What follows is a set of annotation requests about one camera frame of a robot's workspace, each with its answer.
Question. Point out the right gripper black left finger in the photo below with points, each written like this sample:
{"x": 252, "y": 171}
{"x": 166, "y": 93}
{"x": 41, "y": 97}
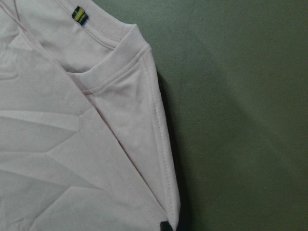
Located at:
{"x": 165, "y": 226}

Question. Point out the pink Snoopy t-shirt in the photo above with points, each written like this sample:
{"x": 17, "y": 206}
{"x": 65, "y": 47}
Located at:
{"x": 84, "y": 144}

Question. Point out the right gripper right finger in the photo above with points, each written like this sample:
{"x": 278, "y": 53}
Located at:
{"x": 183, "y": 225}

